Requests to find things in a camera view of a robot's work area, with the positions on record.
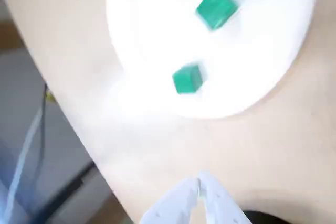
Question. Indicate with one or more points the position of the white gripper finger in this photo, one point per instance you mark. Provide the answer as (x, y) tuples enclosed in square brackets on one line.
[(168, 208), (223, 208)]

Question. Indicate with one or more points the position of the green cube block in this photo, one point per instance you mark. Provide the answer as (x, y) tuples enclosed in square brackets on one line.
[(216, 9), (187, 79)]

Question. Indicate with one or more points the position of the black round pot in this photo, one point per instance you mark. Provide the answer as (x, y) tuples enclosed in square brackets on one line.
[(265, 218)]

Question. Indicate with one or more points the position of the white paper plate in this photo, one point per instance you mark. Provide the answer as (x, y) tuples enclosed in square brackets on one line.
[(157, 37)]

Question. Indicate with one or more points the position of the black tripod pole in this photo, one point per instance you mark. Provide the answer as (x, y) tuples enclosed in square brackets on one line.
[(71, 182)]

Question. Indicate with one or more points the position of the wooden partition frame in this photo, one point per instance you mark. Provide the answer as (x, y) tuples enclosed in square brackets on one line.
[(10, 36)]

